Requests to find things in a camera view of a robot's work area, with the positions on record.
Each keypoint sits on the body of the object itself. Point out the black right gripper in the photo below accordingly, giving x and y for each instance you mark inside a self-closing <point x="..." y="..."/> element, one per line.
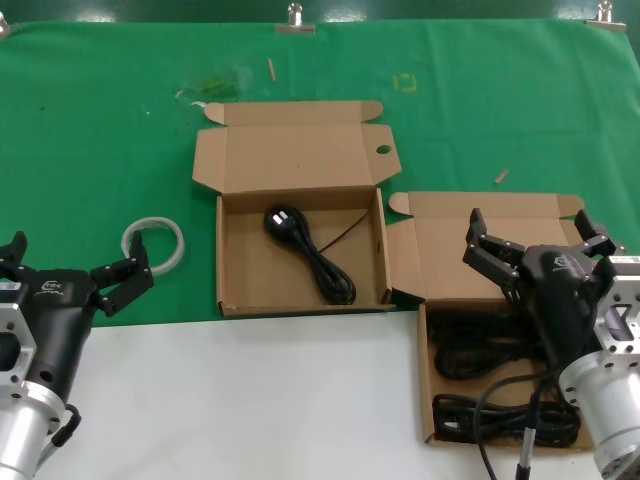
<point x="560" y="300"/>

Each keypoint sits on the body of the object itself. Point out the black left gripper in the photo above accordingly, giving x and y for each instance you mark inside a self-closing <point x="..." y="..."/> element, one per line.
<point x="60" y="320"/>

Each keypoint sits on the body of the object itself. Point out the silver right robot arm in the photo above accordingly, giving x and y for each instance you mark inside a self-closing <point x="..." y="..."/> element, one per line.
<point x="610" y="410"/>

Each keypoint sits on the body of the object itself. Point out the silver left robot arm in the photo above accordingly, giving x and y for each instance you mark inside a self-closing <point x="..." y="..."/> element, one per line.
<point x="20" y="435"/>

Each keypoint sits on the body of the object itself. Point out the open cardboard mailer box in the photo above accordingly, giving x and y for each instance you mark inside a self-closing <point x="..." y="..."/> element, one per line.
<point x="300" y="150"/>
<point x="440" y="260"/>

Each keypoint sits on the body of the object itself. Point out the short wooden piece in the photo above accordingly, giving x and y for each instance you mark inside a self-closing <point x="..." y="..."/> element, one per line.
<point x="501" y="176"/>

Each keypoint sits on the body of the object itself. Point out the clear tape roll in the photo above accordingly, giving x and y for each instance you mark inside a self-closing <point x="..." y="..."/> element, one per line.
<point x="150" y="221"/>

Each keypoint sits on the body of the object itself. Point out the green table cloth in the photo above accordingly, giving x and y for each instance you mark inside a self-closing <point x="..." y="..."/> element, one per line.
<point x="100" y="125"/>

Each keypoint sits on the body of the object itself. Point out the clear plastic wrapper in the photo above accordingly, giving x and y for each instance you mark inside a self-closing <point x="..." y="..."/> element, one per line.
<point x="215" y="86"/>

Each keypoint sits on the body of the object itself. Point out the thin wooden stick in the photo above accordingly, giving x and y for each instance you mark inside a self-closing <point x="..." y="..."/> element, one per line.
<point x="272" y="70"/>

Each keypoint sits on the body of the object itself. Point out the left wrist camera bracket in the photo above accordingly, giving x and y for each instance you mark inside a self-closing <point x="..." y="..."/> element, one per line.
<point x="12" y="380"/>

